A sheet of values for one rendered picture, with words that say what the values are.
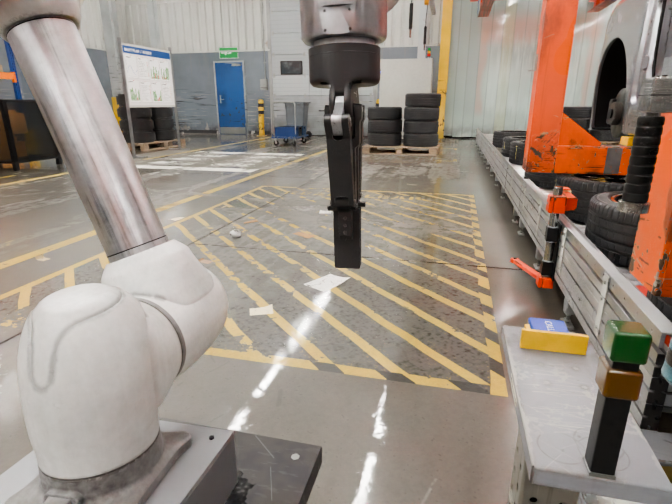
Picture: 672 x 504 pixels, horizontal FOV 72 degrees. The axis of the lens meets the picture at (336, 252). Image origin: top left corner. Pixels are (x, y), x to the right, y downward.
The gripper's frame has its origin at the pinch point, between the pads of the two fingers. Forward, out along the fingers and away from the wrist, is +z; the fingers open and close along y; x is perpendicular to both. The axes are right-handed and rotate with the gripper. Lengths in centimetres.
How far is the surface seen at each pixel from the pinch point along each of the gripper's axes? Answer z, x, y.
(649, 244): 14, 59, -58
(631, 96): -28, 127, -248
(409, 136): -3, -7, -844
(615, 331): 11.7, 31.0, -3.6
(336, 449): 73, -13, -57
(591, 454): 29.7, 30.8, -5.1
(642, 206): 1, 42, -27
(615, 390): 19.2, 31.8, -3.3
